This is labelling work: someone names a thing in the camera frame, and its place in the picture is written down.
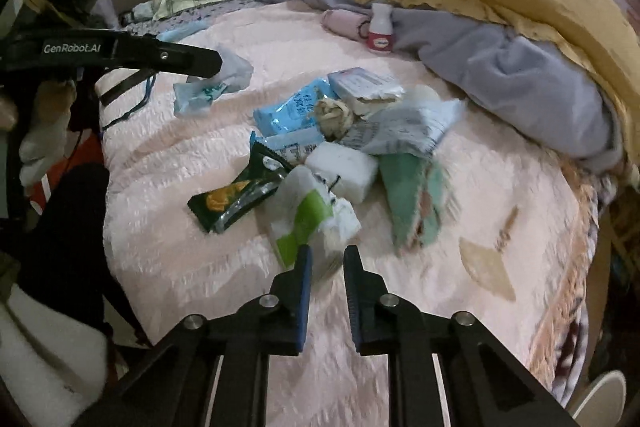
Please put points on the light blue mask packet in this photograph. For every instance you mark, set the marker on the light blue mask packet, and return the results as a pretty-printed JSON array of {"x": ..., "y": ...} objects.
[{"x": 200, "y": 94}]

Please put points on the dark cloth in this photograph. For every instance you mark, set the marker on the dark cloth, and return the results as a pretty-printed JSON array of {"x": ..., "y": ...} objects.
[{"x": 70, "y": 232}]

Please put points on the white blue carton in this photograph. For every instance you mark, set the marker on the white blue carton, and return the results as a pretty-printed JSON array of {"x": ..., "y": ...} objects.
[{"x": 360, "y": 84}]

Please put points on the clear plastic wrapper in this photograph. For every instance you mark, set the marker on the clear plastic wrapper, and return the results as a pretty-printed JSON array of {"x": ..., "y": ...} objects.
[{"x": 485, "y": 267}]

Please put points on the dark green snack wrapper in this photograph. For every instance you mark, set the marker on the dark green snack wrapper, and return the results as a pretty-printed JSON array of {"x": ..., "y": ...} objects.
[{"x": 235, "y": 194}]

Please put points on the white foam block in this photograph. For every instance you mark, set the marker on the white foam block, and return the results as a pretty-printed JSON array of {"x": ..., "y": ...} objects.
[{"x": 345, "y": 164}]

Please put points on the white bottle pink label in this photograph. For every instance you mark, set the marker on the white bottle pink label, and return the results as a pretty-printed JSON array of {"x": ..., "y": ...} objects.
[{"x": 381, "y": 29}]

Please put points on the white round object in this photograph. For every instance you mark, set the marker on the white round object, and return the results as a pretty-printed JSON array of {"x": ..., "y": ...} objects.
[{"x": 600, "y": 394}]

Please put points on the white printed plastic bag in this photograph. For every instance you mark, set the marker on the white printed plastic bag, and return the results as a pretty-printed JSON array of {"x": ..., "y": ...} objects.
[{"x": 400, "y": 127}]

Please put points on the small cream plush toy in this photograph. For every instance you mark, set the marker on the small cream plush toy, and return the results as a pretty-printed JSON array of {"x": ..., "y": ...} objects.
[{"x": 332, "y": 117}]

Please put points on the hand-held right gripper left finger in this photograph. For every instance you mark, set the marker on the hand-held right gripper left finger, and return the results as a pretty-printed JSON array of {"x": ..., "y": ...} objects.
[{"x": 304, "y": 297}]

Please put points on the pink quilted bedspread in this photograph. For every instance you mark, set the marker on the pink quilted bedspread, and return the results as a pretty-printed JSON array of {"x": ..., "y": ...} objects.
[{"x": 210, "y": 267}]

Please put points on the red cloth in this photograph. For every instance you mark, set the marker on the red cloth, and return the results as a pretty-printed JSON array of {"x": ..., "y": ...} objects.
[{"x": 87, "y": 152}]

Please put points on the green fuzzy cloth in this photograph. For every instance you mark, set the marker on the green fuzzy cloth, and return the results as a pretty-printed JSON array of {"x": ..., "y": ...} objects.
[{"x": 405, "y": 192}]

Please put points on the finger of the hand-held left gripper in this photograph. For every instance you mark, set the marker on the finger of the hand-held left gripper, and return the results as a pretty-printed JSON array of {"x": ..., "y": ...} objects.
[{"x": 185, "y": 57}]

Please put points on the lavender grey blanket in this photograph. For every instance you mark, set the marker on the lavender grey blanket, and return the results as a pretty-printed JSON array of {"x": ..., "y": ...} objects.
[{"x": 525, "y": 72}]

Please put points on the white blue wrapper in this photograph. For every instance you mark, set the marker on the white blue wrapper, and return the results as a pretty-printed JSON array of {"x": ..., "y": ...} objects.
[{"x": 290, "y": 148}]

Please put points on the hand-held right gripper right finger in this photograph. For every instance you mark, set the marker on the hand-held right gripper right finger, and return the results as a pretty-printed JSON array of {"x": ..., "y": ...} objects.
[{"x": 353, "y": 297}]

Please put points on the blue wipes packet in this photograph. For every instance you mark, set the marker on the blue wipes packet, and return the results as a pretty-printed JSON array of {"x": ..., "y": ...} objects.
[{"x": 285, "y": 112}]

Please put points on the white green plastic bag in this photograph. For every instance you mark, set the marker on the white green plastic bag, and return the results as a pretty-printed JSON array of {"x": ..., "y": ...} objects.
[{"x": 305, "y": 207}]

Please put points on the light blue cloth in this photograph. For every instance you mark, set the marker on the light blue cloth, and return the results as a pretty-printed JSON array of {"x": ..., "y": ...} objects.
[{"x": 182, "y": 31}]

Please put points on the white fleece garment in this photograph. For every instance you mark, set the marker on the white fleece garment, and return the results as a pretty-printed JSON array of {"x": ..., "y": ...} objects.
[{"x": 45, "y": 357}]

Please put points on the pink rolled pouch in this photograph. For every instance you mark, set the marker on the pink rolled pouch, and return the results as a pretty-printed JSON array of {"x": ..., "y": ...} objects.
[{"x": 342, "y": 23}]

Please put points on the person's left hand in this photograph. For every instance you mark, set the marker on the person's left hand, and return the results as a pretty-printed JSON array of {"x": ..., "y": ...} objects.
[{"x": 55, "y": 99}]

